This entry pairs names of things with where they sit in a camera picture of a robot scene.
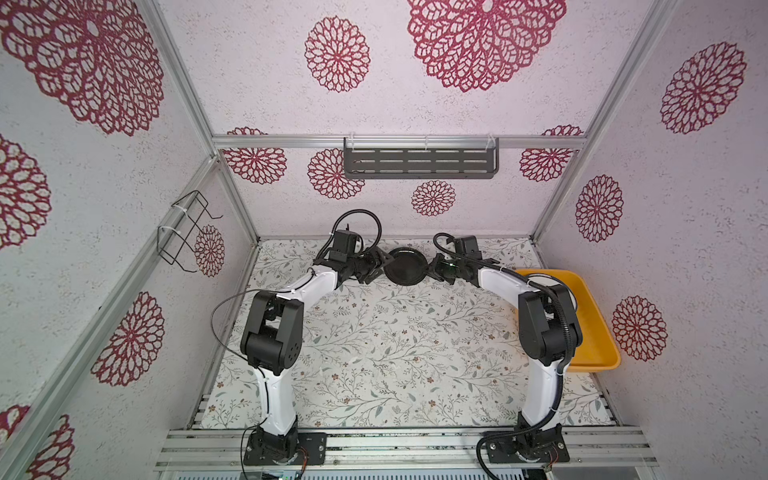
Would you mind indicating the dark grey wall shelf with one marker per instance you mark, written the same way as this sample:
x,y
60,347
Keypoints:
x,y
423,163

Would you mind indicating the aluminium front rail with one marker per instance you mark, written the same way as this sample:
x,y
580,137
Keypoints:
x,y
417,448

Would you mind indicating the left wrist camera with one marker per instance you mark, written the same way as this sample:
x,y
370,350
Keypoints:
x,y
344,245

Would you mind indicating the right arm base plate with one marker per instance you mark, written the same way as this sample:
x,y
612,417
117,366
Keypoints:
x,y
542,446

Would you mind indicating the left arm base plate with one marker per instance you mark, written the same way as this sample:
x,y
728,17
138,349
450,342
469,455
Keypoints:
x,y
264,449

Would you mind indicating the small black dish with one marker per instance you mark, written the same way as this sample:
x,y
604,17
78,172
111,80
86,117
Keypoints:
x,y
408,267

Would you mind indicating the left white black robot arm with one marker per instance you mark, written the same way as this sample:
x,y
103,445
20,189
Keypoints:
x,y
272,338

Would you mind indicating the yellow plastic bin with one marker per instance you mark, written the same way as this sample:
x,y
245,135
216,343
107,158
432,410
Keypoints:
x,y
598,351

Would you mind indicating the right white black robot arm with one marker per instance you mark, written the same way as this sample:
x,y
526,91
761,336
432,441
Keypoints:
x,y
548,331

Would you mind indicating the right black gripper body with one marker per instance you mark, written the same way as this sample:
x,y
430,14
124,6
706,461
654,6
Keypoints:
x,y
447,270

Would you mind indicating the black wire wall rack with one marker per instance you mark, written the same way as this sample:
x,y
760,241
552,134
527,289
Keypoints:
x,y
193,243

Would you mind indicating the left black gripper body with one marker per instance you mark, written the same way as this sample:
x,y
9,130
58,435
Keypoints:
x,y
366,265

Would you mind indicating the floral patterned table mat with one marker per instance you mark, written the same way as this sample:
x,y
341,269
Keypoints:
x,y
384,355

